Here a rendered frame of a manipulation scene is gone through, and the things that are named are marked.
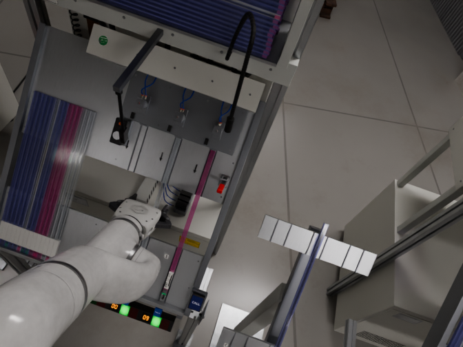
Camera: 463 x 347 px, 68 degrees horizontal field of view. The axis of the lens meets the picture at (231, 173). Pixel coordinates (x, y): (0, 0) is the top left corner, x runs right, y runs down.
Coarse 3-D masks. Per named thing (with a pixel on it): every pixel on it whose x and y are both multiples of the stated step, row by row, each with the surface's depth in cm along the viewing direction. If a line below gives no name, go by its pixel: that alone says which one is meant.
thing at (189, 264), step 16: (80, 224) 109; (96, 224) 108; (64, 240) 110; (80, 240) 109; (160, 240) 108; (160, 256) 109; (192, 256) 108; (160, 272) 109; (176, 272) 109; (192, 272) 109; (160, 288) 110; (176, 288) 110; (176, 304) 110
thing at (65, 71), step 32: (64, 32) 101; (64, 64) 102; (96, 64) 102; (32, 96) 104; (64, 96) 103; (96, 96) 103; (96, 128) 104; (128, 160) 105; (160, 160) 104; (192, 160) 104; (224, 160) 103; (192, 192) 105; (224, 192) 104
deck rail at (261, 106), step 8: (264, 104) 99; (256, 112) 99; (256, 120) 100; (256, 128) 100; (248, 136) 101; (248, 144) 101; (248, 152) 101; (240, 160) 102; (240, 168) 102; (232, 184) 103; (232, 192) 103; (224, 200) 104; (224, 208) 104; (224, 216) 104; (216, 224) 105; (216, 232) 105; (208, 248) 106; (208, 256) 106; (200, 272) 107; (200, 280) 108; (184, 312) 109
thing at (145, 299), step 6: (0, 246) 109; (6, 252) 109; (12, 252) 109; (18, 252) 110; (24, 258) 109; (30, 258) 109; (36, 258) 110; (138, 300) 109; (144, 300) 109; (150, 300) 109; (156, 300) 110; (156, 306) 109; (162, 306) 108; (168, 306) 109; (174, 306) 110; (174, 312) 108; (180, 312) 108
